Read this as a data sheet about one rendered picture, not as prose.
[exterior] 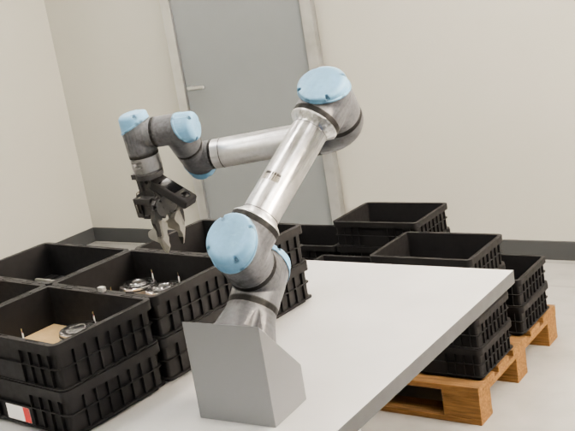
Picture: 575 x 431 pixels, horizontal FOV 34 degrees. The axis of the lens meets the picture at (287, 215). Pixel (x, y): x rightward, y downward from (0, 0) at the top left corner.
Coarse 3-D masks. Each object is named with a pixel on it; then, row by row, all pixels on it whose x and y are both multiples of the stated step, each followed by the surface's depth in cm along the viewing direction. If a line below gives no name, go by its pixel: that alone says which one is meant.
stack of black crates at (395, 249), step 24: (408, 240) 364; (432, 240) 358; (456, 240) 352; (480, 240) 347; (408, 264) 335; (432, 264) 328; (456, 264) 322; (480, 264) 327; (504, 264) 343; (504, 312) 347; (480, 336) 330; (504, 336) 346; (456, 360) 335; (480, 360) 330
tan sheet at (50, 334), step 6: (54, 324) 248; (42, 330) 245; (48, 330) 244; (54, 330) 244; (30, 336) 242; (36, 336) 241; (42, 336) 241; (48, 336) 240; (54, 336) 239; (48, 342) 235; (54, 342) 235
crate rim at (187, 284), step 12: (132, 252) 269; (144, 252) 266; (156, 252) 263; (96, 264) 261; (72, 276) 253; (192, 276) 236; (204, 276) 238; (84, 288) 241; (96, 288) 239; (168, 288) 230; (180, 288) 231; (156, 300) 225; (168, 300) 228
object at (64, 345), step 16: (48, 288) 247; (64, 288) 243; (144, 304) 222; (112, 320) 215; (128, 320) 219; (0, 336) 214; (80, 336) 208; (96, 336) 211; (32, 352) 208; (48, 352) 204; (64, 352) 205
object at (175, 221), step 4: (176, 212) 241; (180, 212) 242; (168, 216) 243; (172, 216) 241; (176, 216) 241; (180, 216) 242; (168, 220) 244; (172, 220) 241; (176, 220) 241; (180, 220) 242; (168, 224) 246; (172, 224) 244; (176, 224) 242; (180, 224) 242; (184, 224) 243; (172, 228) 245; (176, 228) 243; (180, 228) 242; (184, 228) 243; (180, 232) 243; (184, 232) 243; (180, 236) 243; (184, 236) 243; (184, 240) 244
